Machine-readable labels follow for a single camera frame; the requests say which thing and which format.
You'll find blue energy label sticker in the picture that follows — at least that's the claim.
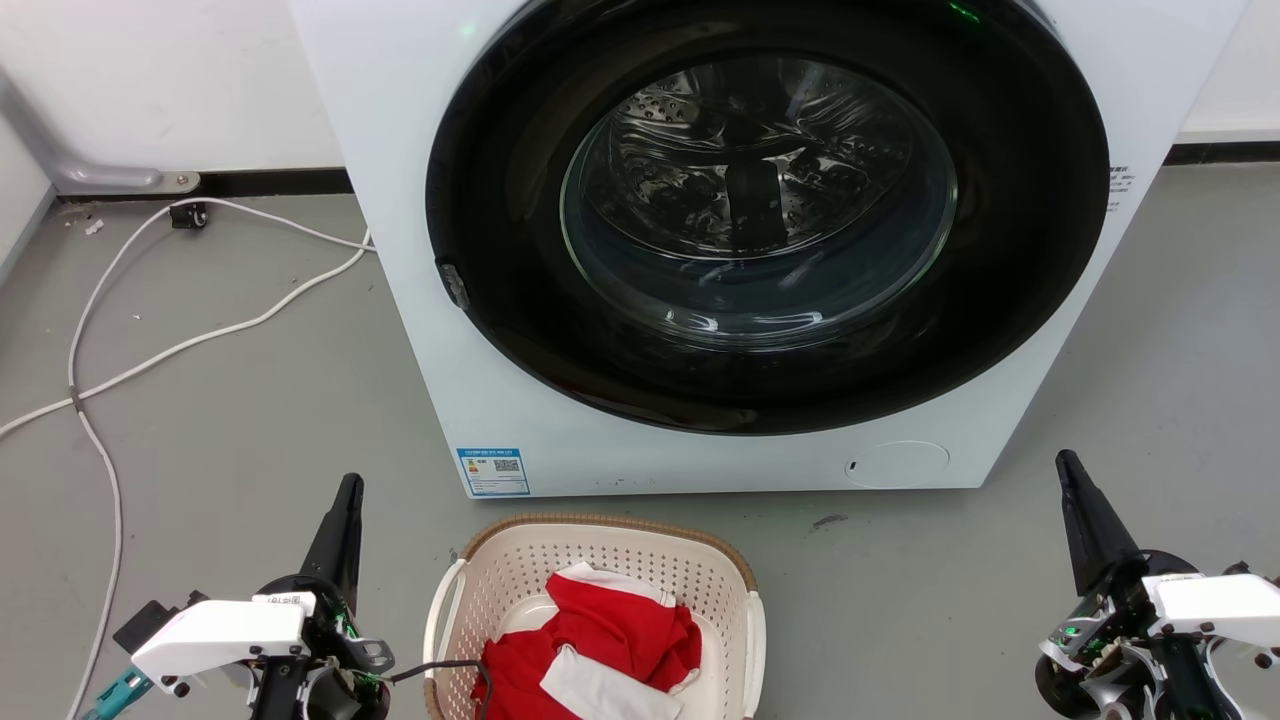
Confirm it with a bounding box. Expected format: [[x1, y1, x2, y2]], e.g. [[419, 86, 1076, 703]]
[[457, 447, 531, 498]]

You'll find teal plastic bracket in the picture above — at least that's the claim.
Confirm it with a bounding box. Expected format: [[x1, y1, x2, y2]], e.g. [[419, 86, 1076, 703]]
[[82, 666, 155, 720]]

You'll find beige perforated laundry basket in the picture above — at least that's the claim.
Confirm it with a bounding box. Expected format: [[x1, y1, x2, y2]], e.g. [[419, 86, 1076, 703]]
[[422, 513, 768, 720]]

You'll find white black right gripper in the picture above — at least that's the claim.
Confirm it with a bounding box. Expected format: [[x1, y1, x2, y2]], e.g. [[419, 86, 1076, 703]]
[[1055, 449, 1280, 656]]

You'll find red and white garment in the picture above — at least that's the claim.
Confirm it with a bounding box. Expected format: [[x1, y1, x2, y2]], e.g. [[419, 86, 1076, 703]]
[[472, 562, 704, 720]]

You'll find grey wall pipe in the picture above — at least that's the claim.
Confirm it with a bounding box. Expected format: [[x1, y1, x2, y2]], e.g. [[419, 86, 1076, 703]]
[[0, 68, 202, 197]]

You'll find black round washer door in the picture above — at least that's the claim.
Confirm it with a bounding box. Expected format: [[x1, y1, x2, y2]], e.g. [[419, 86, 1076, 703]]
[[425, 0, 1112, 437]]

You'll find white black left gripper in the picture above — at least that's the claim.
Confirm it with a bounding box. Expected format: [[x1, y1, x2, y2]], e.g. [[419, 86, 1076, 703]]
[[130, 473, 395, 701]]

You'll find white front-load washing machine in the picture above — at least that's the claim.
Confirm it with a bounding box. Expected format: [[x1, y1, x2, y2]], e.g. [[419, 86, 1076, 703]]
[[288, 0, 1253, 499]]

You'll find round white filter cover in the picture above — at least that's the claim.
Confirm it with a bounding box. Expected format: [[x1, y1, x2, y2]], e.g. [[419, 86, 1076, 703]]
[[844, 441, 951, 490]]

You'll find white power cable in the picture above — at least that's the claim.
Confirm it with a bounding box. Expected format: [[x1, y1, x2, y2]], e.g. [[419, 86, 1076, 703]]
[[62, 196, 241, 720], [0, 198, 377, 441]]

